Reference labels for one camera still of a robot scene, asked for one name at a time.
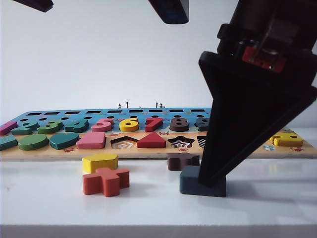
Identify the teal number four piece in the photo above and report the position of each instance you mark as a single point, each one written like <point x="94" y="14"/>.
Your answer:
<point x="79" y="128"/>

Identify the yellow pentagon block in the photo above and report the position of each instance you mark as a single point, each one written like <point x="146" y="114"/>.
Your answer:
<point x="99" y="161"/>

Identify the pink number one piece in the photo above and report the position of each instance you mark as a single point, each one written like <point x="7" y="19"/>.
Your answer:
<point x="6" y="129"/>

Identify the teal number two piece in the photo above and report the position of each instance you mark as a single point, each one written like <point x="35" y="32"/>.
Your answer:
<point x="21" y="130"/>

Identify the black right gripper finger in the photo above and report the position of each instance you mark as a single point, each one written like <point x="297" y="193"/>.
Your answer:
<point x="260" y="146"/>
<point x="235" y="111"/>

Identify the teal rectangle block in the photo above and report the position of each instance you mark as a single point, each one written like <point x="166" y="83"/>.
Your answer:
<point x="7" y="143"/>

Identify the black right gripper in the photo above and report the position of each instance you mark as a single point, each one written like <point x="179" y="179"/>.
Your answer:
<point x="297" y="15"/>

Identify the pink trapezoid block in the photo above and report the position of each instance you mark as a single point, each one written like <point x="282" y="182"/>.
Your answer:
<point x="90" y="142"/>

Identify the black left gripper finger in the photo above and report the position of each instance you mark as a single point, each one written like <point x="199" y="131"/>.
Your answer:
<point x="173" y="11"/>
<point x="34" y="4"/>

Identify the brown star block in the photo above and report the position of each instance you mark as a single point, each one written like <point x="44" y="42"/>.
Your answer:
<point x="182" y="162"/>

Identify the wooden number shape puzzle board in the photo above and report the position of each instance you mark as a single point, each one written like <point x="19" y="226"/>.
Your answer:
<point x="62" y="153"/>

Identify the dark grey number nine piece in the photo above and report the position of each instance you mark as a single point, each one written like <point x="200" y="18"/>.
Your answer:
<point x="203" y="127"/>

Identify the dark grey square block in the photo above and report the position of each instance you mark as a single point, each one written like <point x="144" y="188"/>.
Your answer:
<point x="188" y="183"/>

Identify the yellow equals sign piece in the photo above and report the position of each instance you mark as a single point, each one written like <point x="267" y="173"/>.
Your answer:
<point x="288" y="141"/>

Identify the yellow number six piece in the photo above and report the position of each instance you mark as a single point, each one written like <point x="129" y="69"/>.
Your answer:
<point x="128" y="128"/>

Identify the pink number five piece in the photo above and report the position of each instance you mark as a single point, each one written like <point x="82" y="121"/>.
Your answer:
<point x="101" y="128"/>

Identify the red triangle block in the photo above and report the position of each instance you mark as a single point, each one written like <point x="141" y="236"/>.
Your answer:
<point x="151" y="142"/>

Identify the teal heart block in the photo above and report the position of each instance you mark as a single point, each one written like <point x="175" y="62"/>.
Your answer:
<point x="63" y="142"/>

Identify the orange cross block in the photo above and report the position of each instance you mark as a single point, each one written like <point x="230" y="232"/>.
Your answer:
<point x="106" y="183"/>

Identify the brown number eight piece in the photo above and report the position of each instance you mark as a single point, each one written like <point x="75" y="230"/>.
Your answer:
<point x="179" y="128"/>

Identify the green oval block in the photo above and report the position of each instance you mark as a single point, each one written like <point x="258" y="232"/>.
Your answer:
<point x="33" y="143"/>

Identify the red number seven piece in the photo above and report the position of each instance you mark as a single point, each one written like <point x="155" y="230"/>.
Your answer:
<point x="151" y="127"/>

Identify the green number three piece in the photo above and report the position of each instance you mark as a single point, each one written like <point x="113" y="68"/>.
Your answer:
<point x="48" y="129"/>

